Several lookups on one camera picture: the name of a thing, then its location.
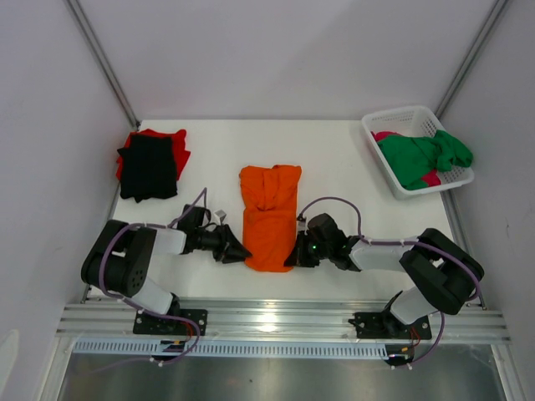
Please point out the black folded t shirt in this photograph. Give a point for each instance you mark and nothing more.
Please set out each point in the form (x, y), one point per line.
(148, 169)

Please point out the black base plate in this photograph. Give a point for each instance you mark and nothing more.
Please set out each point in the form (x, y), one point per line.
(382, 325)
(146, 324)

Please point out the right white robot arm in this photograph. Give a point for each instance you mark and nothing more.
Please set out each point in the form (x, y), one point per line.
(444, 276)

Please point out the green t shirt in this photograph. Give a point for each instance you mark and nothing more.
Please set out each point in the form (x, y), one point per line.
(451, 152)

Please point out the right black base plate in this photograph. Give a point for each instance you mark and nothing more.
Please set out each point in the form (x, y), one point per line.
(382, 325)

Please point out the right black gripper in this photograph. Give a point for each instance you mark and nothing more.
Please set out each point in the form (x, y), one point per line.
(305, 248)

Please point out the red folded t shirt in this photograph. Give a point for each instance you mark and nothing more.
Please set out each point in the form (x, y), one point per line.
(180, 153)

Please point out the white slotted cable duct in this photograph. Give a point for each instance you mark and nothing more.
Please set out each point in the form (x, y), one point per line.
(219, 348)

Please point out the orange t shirt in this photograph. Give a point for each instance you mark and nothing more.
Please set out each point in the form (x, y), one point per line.
(270, 197)

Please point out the aluminium mounting rail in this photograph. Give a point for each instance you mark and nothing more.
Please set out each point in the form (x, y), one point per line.
(276, 321)

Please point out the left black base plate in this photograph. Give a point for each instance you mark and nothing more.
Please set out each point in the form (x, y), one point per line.
(146, 324)

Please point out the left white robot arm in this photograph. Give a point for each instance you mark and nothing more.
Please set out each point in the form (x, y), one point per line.
(119, 261)

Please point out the white plastic basket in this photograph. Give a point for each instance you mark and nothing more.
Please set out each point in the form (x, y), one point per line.
(410, 121)

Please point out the pink t shirt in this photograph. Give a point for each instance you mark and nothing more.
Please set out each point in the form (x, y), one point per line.
(413, 160)

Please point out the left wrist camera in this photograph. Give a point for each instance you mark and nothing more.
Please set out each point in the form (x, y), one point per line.
(219, 217)

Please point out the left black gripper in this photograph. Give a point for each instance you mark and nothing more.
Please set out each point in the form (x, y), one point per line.
(229, 247)

